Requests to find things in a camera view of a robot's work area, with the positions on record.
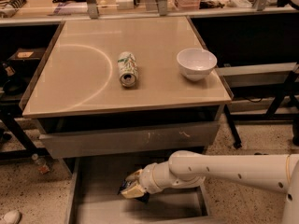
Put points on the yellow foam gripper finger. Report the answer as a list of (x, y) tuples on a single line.
[(132, 190), (134, 176)]

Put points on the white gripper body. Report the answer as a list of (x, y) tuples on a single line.
[(146, 179)]

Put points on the dark blue rxbar wrapper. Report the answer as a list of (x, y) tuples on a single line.
[(144, 199)]

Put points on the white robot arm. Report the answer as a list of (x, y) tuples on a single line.
[(184, 170)]

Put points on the open grey middle drawer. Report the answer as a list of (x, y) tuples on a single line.
[(95, 198)]

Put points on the grey top drawer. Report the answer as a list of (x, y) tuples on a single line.
[(126, 140)]

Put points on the beige top drawer cabinet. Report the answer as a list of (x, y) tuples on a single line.
[(111, 97)]

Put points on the plastic bottle on floor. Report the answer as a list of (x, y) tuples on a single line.
[(41, 164)]

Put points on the tipped green white can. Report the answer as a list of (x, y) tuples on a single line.
[(128, 72)]

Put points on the white ceramic bowl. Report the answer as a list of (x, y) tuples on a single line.
[(196, 64)]

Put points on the white shoe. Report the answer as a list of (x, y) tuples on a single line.
[(11, 217)]

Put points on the dark box with label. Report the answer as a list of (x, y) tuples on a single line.
[(25, 55)]

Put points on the long back workbench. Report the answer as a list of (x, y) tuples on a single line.
[(38, 11)]

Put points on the black table leg frame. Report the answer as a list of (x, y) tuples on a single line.
[(230, 121)]

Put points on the black coiled cable tool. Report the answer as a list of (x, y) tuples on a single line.
[(11, 8)]

